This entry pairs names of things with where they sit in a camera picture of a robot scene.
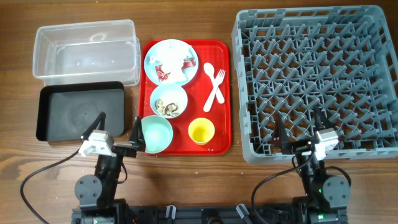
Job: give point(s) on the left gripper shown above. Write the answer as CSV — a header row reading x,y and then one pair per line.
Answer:
x,y
137,139

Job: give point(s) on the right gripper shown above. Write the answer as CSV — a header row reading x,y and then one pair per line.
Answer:
x,y
296,147

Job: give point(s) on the mint green bowl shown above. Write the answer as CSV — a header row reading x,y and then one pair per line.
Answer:
x,y
158,133

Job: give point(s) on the rice and nut leftovers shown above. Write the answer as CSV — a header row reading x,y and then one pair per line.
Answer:
x,y
167,110

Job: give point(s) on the light blue small bowl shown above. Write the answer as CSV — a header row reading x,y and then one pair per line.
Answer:
x,y
170,93

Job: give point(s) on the light blue plate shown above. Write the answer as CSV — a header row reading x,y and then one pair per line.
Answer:
x,y
149,68

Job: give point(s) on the white tissue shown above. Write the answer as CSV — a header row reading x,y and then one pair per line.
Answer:
x,y
171,58

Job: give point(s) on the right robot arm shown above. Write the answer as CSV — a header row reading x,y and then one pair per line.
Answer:
x,y
327,189

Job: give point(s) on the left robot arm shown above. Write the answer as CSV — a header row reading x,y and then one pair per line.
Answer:
x,y
96,193

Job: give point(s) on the grey dishwasher rack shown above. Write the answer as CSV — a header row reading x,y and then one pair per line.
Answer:
x,y
339,59

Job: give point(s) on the black rectangular tray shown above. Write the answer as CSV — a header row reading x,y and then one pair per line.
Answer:
x,y
66,111

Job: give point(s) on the red serving tray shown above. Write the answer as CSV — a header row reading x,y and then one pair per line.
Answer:
x,y
198,89

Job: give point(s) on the clear plastic bin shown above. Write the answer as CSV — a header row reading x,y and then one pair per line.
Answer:
x,y
87,52

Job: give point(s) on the yellow cup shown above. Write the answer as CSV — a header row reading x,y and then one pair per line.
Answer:
x,y
201,131

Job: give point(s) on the white plastic fork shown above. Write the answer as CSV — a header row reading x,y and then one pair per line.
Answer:
x,y
217,82

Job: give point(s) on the white plastic spoon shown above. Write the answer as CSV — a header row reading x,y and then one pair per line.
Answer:
x,y
210,71

